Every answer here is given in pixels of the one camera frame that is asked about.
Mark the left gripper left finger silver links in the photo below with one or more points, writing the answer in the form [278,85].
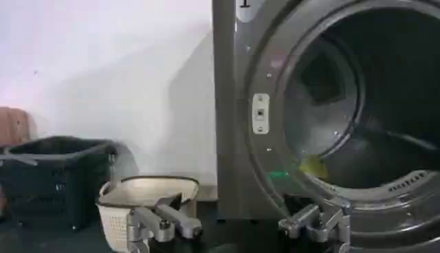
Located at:
[161,223]

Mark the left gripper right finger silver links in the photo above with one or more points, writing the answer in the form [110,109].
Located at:
[319,227]

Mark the white plastic laundry basket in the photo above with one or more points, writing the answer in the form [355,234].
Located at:
[144,192]

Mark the yellow garment in drum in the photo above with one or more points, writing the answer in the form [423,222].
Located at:
[313,165]

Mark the dark green plastic basket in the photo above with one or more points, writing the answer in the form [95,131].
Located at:
[51,178]

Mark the grey dryer with round opening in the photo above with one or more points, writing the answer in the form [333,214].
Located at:
[309,103]

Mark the brown cardboard box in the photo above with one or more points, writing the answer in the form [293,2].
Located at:
[13,125]

